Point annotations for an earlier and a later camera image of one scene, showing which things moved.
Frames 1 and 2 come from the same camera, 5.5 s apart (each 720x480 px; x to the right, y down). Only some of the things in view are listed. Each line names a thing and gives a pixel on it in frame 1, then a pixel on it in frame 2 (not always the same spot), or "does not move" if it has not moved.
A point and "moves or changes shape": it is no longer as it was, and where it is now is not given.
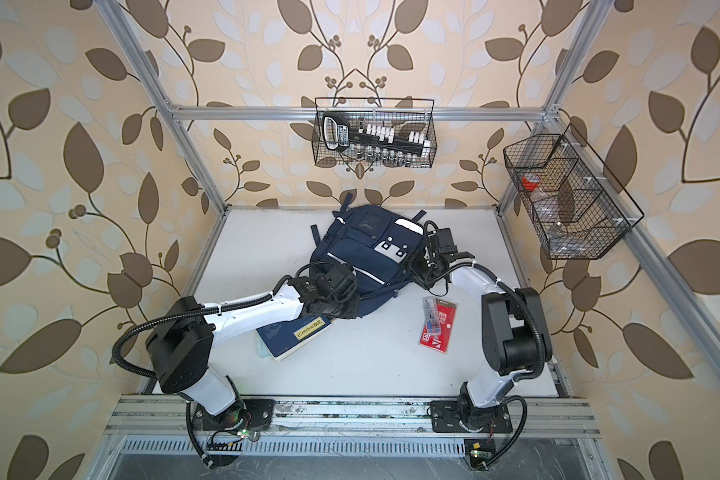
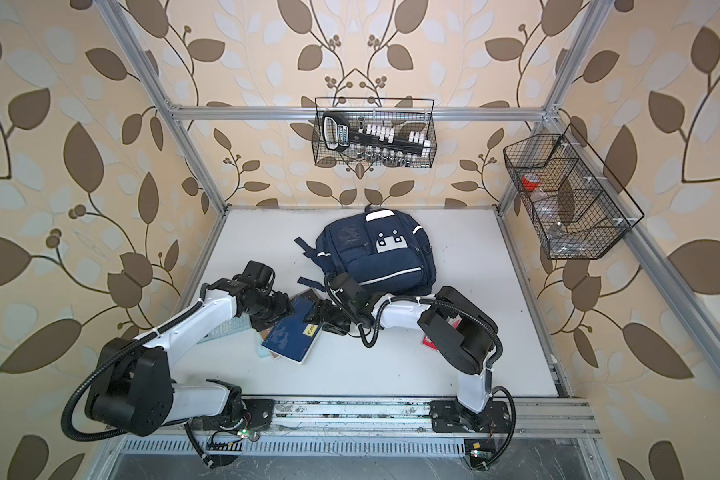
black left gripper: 355,306 to 284,308
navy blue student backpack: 372,242 moves or changes shape
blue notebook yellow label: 280,338 moves or changes shape
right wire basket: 575,203 does not move
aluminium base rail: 532,417 does not move
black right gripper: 414,264 to 325,307
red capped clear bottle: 531,181 does not move
